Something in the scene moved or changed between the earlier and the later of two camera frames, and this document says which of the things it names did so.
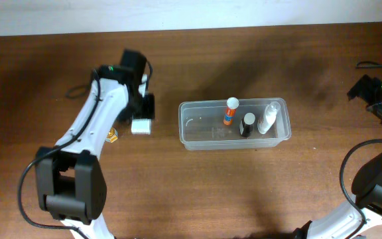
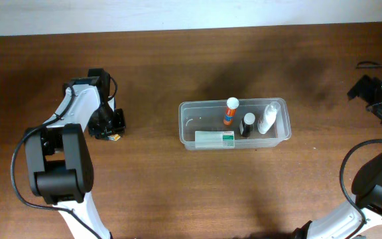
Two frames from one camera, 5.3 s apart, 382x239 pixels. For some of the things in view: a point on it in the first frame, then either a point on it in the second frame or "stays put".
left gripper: [147, 112] → [119, 127]
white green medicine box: [141, 126] → [214, 139]
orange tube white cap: [232, 105] stays put
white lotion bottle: [268, 117] stays put
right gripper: [364, 89] stays put
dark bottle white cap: [248, 124] stays put
